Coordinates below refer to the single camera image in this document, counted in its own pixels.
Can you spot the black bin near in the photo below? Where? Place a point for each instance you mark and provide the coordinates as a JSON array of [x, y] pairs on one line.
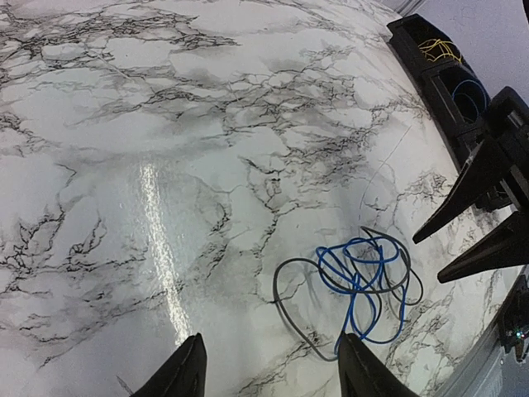
[[479, 181]]

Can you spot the black bin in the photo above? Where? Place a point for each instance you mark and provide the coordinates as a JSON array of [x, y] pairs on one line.
[[479, 181], [420, 46], [455, 97]]

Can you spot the black bin far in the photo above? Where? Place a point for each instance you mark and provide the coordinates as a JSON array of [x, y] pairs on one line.
[[420, 46]]

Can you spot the black bin middle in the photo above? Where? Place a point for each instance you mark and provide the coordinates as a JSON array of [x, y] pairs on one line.
[[455, 97]]

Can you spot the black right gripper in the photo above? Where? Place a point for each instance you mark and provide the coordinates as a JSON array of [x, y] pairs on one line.
[[506, 118]]

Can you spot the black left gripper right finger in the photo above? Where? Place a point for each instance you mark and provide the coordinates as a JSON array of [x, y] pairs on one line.
[[363, 374]]

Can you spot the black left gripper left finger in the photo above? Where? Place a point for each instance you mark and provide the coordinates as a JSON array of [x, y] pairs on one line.
[[183, 374]]

